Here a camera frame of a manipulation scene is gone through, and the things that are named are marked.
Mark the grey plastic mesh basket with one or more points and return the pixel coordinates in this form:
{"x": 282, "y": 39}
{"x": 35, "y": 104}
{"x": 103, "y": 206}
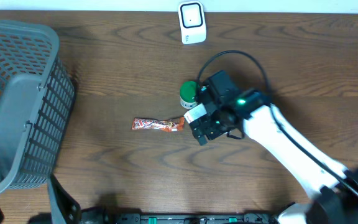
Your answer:
{"x": 36, "y": 99}

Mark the orange red candy wrapper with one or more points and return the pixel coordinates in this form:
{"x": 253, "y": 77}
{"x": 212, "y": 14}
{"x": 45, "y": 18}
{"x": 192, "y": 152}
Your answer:
{"x": 169, "y": 125}

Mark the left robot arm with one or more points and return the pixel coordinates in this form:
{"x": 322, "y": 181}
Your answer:
{"x": 65, "y": 209}

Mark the green lid white jar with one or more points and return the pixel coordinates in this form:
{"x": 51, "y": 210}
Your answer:
{"x": 188, "y": 93}

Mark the white barcode scanner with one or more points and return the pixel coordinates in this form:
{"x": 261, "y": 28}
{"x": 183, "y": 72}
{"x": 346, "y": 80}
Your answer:
{"x": 192, "y": 22}

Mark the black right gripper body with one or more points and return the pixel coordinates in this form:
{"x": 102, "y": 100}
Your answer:
{"x": 214, "y": 124}

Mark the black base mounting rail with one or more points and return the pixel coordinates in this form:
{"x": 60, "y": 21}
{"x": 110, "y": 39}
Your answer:
{"x": 216, "y": 218}

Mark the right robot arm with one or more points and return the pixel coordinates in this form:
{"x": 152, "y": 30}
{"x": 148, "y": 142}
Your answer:
{"x": 331, "y": 186}

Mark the white green Panadol box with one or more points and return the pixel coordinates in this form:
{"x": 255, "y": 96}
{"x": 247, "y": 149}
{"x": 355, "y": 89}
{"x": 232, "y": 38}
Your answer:
{"x": 195, "y": 113}

